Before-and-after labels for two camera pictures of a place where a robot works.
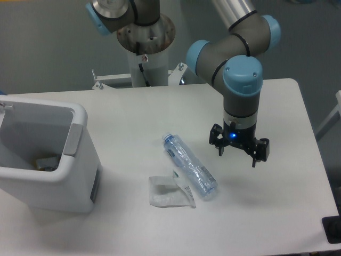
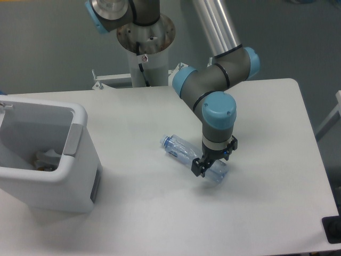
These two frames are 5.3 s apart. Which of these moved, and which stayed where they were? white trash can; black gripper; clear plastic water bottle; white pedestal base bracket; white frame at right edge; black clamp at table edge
Moved: clear plastic water bottle; black gripper
Stayed: white pedestal base bracket; white frame at right edge; black clamp at table edge; white trash can
